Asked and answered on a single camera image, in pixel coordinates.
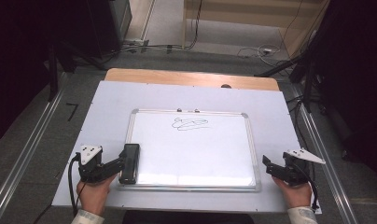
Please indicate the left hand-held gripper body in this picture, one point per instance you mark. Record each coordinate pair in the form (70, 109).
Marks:
(93, 168)

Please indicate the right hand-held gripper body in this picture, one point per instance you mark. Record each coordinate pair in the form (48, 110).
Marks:
(297, 169)

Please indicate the black whiteboard eraser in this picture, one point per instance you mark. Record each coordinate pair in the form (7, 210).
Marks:
(129, 164)

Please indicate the person's right hand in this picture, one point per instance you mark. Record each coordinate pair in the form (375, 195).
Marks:
(297, 194)

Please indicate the person's left hand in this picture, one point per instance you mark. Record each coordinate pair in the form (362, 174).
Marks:
(94, 194)

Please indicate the silver-framed whiteboard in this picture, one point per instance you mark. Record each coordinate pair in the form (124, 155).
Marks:
(192, 152)

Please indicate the black metal stand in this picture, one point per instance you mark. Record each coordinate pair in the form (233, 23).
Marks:
(308, 84)
(53, 74)

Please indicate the wooden table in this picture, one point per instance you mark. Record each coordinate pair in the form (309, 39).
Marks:
(189, 77)

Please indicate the dark curtain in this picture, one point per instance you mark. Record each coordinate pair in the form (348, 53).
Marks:
(21, 46)
(357, 62)

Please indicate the light wooden furniture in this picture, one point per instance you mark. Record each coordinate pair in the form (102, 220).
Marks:
(245, 15)

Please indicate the metal floor rail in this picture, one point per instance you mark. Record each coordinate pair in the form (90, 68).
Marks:
(28, 146)
(328, 161)

